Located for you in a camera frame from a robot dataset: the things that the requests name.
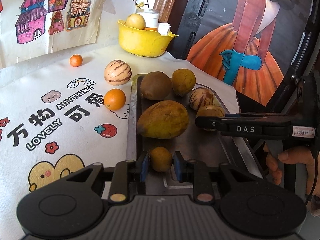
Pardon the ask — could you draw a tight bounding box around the brown pear-like fruit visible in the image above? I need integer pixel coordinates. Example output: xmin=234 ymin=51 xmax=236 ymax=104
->
xmin=196 ymin=105 xmax=225 ymax=117

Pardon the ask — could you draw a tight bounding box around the small striped pepino melon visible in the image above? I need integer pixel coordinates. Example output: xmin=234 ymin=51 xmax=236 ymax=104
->
xmin=189 ymin=87 xmax=215 ymax=111

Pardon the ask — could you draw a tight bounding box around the small brown round fruit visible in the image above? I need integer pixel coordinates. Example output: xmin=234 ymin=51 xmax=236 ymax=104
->
xmin=150 ymin=147 xmax=172 ymax=172

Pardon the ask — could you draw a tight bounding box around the round yellow-green mango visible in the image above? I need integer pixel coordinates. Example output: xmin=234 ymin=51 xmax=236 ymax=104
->
xmin=171 ymin=69 xmax=196 ymax=96

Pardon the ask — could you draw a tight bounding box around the large yellow-green mango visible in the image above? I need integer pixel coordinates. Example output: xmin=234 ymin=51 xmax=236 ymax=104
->
xmin=137 ymin=100 xmax=189 ymax=139

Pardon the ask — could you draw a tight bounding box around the brown kiwi fruit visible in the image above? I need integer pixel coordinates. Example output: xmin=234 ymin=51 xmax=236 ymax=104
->
xmin=140 ymin=72 xmax=172 ymax=100

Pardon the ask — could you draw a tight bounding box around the orange tangerine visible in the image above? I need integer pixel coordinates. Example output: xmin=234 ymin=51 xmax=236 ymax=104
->
xmin=104 ymin=88 xmax=126 ymax=111

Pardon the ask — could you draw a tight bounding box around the large striped pepino melon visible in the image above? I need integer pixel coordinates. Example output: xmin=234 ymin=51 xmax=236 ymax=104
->
xmin=104 ymin=60 xmax=132 ymax=86

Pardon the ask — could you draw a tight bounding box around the small orange kumquat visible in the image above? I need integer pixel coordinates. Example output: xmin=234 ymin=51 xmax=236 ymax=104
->
xmin=69 ymin=54 xmax=83 ymax=67

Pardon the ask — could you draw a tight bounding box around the person's right hand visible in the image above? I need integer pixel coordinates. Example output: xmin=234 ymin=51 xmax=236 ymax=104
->
xmin=264 ymin=144 xmax=319 ymax=218

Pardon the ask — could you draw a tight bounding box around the metal baking tray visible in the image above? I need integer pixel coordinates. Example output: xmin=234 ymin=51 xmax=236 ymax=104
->
xmin=126 ymin=74 xmax=263 ymax=177

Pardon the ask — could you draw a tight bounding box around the white printed table cloth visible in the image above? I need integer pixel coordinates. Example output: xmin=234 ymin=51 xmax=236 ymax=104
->
xmin=1 ymin=46 xmax=239 ymax=239

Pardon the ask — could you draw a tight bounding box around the girl in orange dress poster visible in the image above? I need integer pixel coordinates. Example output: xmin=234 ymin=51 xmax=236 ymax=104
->
xmin=187 ymin=0 xmax=312 ymax=105

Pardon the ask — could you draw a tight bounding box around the yellow plastic bowl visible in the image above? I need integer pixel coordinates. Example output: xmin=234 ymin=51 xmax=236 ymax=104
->
xmin=118 ymin=20 xmax=178 ymax=57

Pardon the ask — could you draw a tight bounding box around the white jar with flowers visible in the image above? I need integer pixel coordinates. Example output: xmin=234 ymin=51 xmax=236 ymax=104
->
xmin=133 ymin=0 xmax=159 ymax=31

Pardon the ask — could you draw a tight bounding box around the yellow pear in bowl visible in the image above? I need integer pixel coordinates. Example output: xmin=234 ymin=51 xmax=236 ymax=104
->
xmin=125 ymin=14 xmax=146 ymax=30

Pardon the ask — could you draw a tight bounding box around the houses drawing paper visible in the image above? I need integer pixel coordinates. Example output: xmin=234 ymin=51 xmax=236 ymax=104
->
xmin=1 ymin=0 xmax=105 ymax=68

